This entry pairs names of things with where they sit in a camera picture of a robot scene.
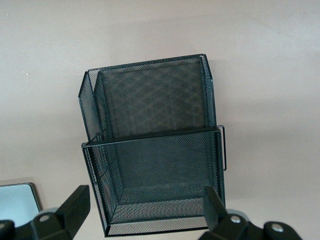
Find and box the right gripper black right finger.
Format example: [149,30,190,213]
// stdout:
[202,186,301,240]

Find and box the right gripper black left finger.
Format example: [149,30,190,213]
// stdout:
[0,184,91,240]

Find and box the black wire mesh basket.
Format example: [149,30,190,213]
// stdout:
[76,53,228,238]

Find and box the silver laptop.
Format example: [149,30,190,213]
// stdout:
[0,182,45,222]

